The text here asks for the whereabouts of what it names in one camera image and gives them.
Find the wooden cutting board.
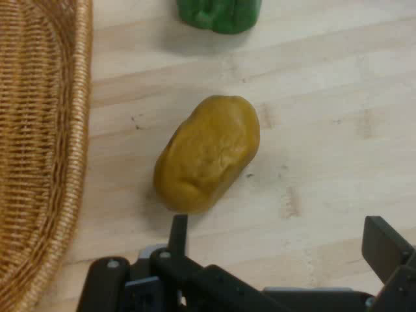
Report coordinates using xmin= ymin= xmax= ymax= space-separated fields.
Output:
xmin=38 ymin=0 xmax=416 ymax=312

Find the green toy bell pepper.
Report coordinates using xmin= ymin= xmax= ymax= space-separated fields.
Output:
xmin=176 ymin=0 xmax=263 ymax=35

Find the woven wicker basket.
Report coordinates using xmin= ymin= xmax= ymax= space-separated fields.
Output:
xmin=0 ymin=0 xmax=94 ymax=312

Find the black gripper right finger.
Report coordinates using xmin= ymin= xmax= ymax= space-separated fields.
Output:
xmin=361 ymin=215 xmax=416 ymax=312

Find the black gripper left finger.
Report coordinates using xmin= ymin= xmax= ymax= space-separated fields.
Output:
xmin=77 ymin=214 xmax=265 ymax=312

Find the orange yellow fruit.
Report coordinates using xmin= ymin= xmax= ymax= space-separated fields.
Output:
xmin=153 ymin=94 xmax=261 ymax=215

